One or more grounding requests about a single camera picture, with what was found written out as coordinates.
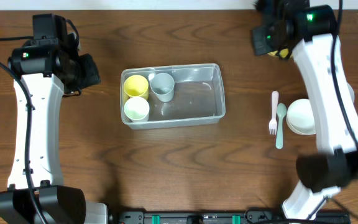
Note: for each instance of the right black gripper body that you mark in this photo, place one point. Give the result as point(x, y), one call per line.
point(270, 40)

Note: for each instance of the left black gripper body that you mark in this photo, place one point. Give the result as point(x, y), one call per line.
point(87, 72)

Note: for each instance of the yellow plastic bowl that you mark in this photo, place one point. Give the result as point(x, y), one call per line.
point(281, 54)

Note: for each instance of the yellow plastic cup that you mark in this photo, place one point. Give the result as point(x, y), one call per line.
point(137, 86)

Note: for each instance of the white plastic cup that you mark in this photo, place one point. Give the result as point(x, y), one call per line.
point(137, 109)

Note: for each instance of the grey plastic cup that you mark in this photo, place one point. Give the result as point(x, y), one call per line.
point(163, 86)

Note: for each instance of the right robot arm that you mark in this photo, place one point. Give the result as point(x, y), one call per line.
point(311, 37)

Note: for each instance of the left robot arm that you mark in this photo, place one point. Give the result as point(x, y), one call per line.
point(35, 189)

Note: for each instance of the clear plastic container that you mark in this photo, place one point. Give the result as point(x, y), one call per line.
point(198, 96)

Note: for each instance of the green plastic spoon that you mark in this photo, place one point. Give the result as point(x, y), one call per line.
point(281, 113)

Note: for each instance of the white plastic bowl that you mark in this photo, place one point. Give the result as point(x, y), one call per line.
point(300, 117)

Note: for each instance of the pink plastic fork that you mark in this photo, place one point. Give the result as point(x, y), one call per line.
point(273, 121)

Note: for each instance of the grey plastic bowl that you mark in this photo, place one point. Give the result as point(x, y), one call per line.
point(351, 92)

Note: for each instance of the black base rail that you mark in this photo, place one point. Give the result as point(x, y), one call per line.
point(250, 216)

